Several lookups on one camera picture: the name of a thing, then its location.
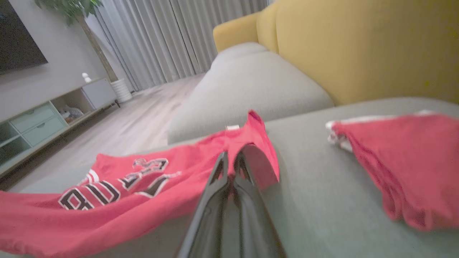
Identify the small white figurine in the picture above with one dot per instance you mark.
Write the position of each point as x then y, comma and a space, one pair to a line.
86, 78

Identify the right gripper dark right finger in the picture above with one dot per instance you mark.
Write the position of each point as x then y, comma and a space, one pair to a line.
254, 229

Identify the white ribbed plant pot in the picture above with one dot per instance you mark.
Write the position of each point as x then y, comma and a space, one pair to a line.
122, 91

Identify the indoor tree plant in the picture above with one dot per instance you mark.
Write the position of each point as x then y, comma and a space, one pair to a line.
68, 6

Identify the black flat television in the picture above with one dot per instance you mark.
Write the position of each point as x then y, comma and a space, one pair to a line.
18, 39

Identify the large grey sofa chaise seat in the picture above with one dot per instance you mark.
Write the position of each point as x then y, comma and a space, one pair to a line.
312, 200

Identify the mint green cabinet drawer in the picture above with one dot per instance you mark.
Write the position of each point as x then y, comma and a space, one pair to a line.
32, 118
45, 130

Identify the red shorts with white waistband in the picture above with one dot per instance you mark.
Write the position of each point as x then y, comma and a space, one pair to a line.
412, 161

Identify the grey pleated curtains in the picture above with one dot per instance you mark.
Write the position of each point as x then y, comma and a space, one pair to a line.
161, 39

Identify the low TV cabinet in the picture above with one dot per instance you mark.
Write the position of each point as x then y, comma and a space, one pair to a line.
98, 94

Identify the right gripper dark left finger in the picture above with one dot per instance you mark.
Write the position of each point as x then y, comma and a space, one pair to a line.
209, 222

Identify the wide yellow sofa backrest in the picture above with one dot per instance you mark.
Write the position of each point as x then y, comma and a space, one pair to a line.
358, 46

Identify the red jersey with number print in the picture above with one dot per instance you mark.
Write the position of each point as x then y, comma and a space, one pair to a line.
107, 222

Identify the clutter on cabinet shelf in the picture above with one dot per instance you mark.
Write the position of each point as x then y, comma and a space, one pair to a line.
71, 113

